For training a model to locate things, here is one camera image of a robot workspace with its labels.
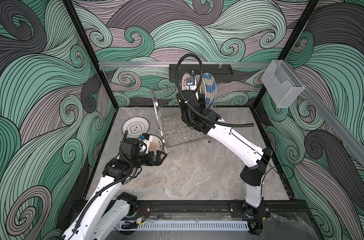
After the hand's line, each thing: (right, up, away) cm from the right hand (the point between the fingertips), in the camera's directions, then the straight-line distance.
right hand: (197, 93), depth 69 cm
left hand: (-19, -30, +4) cm, 35 cm away
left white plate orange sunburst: (-24, -29, +29) cm, 47 cm away
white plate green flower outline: (-40, -18, +38) cm, 58 cm away
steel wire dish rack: (-12, -21, +34) cm, 42 cm away
